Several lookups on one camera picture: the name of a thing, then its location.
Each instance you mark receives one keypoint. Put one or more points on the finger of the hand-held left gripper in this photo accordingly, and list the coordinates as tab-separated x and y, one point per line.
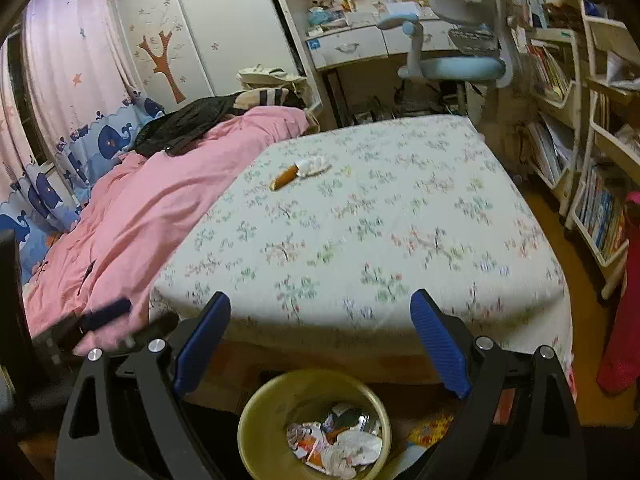
107	314
152	330

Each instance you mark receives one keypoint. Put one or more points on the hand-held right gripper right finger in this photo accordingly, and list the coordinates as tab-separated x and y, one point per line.
437	340

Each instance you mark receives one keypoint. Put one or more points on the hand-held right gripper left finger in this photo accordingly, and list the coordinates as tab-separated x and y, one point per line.
205	340

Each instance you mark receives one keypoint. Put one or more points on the yellow trash bin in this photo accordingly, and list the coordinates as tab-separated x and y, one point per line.
260	410

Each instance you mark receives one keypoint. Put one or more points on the clear plastic wrapper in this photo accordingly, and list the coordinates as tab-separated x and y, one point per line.
365	420

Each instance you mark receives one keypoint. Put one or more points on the white plastic bag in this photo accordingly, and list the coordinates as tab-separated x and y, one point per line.
355	447

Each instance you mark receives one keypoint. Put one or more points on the red snack wrapper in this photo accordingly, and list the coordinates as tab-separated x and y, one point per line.
305	440

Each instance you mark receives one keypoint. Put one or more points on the white tissue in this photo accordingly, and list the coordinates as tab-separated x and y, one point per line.
315	165

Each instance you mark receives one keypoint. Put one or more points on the yellow printed paper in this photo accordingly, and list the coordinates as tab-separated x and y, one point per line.
430	430

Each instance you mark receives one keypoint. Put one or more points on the pink blanket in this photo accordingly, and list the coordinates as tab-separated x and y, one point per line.
165	195

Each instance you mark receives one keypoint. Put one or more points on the red cloth bag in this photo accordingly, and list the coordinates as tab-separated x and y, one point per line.
620	335

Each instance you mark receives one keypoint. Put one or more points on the black jacket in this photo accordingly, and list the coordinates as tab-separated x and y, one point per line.
185	120

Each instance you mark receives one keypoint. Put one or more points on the striped beige cloth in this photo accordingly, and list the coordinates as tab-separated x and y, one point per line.
265	96

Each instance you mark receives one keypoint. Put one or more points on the white book rack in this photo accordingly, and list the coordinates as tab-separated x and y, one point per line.
615	150
552	102

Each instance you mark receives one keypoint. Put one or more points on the pink whale print curtain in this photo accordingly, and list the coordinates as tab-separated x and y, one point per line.
60	50

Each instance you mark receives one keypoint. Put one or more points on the beige cloth bag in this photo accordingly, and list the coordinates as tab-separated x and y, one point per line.
265	77

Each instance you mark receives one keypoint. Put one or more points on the blue grey desk chair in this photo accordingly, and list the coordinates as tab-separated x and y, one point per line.
450	67

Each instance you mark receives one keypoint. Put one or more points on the white wardrobe with tree decal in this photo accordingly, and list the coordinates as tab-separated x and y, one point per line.
225	35

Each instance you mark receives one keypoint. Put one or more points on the white desk with drawers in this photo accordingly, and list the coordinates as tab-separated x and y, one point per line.
350	45

